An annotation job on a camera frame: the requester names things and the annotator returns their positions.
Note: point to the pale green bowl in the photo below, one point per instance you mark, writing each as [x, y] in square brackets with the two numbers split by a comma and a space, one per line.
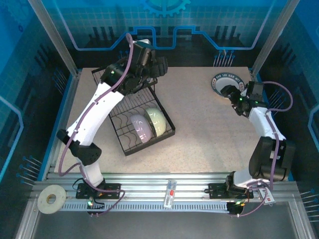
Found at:
[157, 122]

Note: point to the white tape roll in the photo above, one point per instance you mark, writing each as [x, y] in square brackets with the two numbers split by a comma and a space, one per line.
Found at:
[43, 204]

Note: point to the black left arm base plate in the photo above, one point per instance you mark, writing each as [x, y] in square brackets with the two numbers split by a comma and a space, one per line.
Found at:
[112, 190]

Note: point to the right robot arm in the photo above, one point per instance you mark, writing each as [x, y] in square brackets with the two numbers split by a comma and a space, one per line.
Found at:
[261, 119]

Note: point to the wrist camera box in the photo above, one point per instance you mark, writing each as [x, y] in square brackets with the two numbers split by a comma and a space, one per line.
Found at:
[255, 89]
[143, 41]

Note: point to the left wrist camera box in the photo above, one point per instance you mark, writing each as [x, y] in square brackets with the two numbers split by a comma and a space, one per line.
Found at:
[143, 41]

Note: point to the white plate with lettered rim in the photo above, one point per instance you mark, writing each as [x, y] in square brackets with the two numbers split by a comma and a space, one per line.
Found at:
[225, 77]

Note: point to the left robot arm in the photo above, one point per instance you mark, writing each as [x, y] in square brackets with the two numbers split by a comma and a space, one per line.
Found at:
[94, 117]

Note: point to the aluminium front rail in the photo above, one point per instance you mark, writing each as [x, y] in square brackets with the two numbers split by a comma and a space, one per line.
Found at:
[149, 189]

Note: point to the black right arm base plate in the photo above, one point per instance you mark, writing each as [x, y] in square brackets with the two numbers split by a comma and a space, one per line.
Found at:
[216, 190]

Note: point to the white printed card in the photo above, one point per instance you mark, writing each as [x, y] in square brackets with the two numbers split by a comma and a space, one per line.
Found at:
[266, 196]

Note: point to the pale purple bowl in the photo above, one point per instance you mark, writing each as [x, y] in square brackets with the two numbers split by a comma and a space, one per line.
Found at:
[140, 128]

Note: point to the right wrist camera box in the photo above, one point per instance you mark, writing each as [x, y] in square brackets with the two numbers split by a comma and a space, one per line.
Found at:
[255, 89]

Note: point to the small lit circuit board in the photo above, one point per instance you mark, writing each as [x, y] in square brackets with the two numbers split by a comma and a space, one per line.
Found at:
[236, 204]
[91, 203]

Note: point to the aluminium frame post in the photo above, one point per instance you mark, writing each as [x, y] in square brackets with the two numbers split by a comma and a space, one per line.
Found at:
[272, 37]
[54, 37]

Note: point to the aluminium table side rail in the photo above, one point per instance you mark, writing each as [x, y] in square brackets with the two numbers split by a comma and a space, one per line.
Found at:
[65, 112]
[253, 74]

